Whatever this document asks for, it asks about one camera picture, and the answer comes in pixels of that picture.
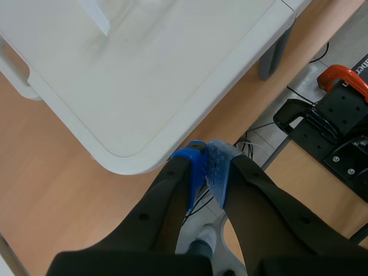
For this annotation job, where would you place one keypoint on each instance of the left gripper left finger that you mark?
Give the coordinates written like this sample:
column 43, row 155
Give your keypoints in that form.
column 161, row 207

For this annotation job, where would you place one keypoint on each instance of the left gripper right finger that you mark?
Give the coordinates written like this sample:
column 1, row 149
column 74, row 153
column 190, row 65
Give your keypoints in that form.
column 258, row 207

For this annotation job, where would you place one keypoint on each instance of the white moulded stand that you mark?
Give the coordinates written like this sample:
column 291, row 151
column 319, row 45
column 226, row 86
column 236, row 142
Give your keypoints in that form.
column 123, row 72

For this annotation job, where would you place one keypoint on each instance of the orange clamp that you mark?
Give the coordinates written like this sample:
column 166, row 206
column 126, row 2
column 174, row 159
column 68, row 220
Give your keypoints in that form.
column 340, row 75

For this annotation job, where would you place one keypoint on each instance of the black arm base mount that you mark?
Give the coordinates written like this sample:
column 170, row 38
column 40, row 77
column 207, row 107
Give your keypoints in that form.
column 342, row 115

